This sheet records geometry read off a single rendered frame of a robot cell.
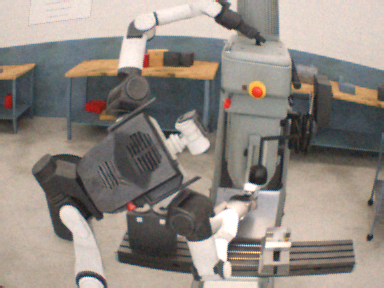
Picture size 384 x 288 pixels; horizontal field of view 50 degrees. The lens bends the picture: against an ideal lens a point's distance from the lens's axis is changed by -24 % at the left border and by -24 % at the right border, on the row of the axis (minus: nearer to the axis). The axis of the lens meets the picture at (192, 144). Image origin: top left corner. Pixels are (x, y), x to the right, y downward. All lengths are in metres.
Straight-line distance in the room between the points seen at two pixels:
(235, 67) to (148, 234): 0.89
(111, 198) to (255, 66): 0.65
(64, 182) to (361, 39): 5.21
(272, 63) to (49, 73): 5.46
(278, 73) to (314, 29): 4.48
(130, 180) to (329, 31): 4.97
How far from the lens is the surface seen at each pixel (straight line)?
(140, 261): 2.26
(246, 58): 1.71
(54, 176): 1.64
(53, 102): 7.01
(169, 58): 5.80
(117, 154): 1.51
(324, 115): 2.22
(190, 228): 1.58
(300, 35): 6.17
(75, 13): 6.64
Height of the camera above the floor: 2.21
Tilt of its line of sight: 22 degrees down
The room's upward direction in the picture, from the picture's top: 2 degrees clockwise
